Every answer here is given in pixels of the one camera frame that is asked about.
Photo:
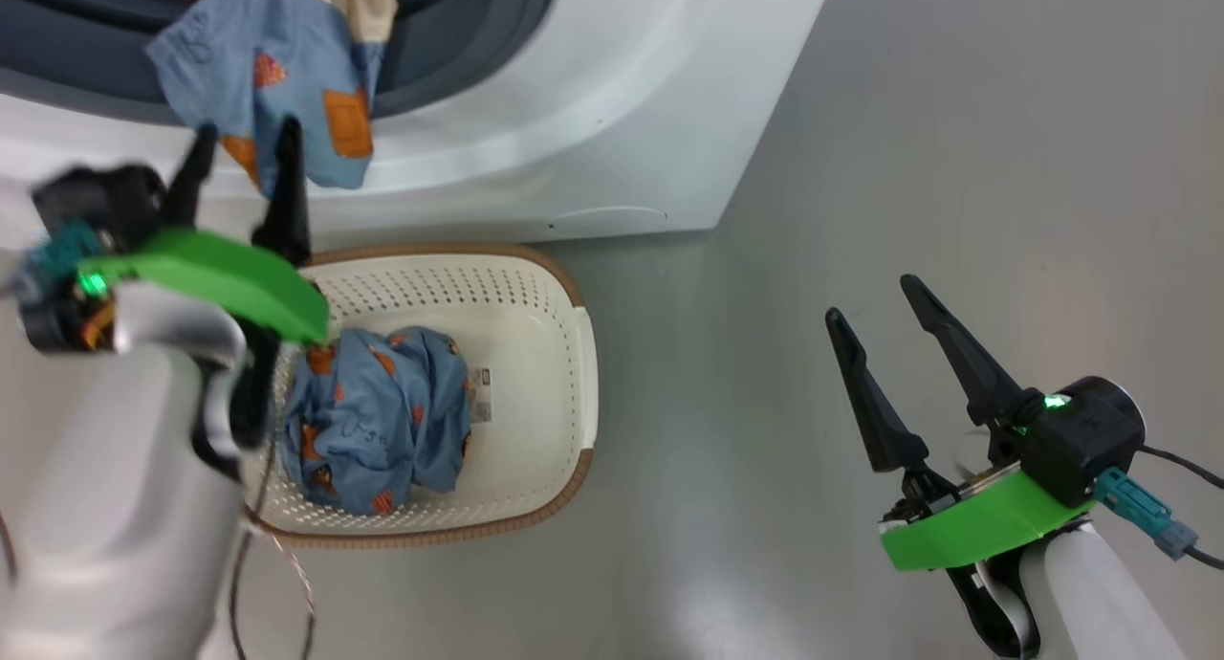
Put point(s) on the white front-load washing machine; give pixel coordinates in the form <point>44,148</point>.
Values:
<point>574,115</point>

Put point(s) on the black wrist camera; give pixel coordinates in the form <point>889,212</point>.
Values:
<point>1090,440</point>
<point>105,201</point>

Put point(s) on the paper product label sticker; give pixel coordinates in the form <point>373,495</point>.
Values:
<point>478,397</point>

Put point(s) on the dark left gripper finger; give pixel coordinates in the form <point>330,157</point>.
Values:
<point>193,182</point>
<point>287,210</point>

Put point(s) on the round white filter cover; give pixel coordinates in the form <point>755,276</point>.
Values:
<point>612,220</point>

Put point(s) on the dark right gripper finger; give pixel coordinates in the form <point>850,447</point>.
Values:
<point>880,411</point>
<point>975,373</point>

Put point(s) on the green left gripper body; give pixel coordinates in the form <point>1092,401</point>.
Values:
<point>220,277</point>

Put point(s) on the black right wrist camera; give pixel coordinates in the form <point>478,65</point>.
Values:
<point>1090,440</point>

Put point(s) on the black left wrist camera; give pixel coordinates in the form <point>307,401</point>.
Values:
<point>105,201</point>

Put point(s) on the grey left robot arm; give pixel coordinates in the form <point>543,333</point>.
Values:
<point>96,507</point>

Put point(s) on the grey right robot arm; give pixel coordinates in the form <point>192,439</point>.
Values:
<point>1090,603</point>

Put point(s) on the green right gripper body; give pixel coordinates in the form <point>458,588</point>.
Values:
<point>975,526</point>

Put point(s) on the cream perforated basket brown rim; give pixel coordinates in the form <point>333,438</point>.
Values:
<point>516,354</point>

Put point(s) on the blue garment with orange prints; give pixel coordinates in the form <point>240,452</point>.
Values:
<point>382,421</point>

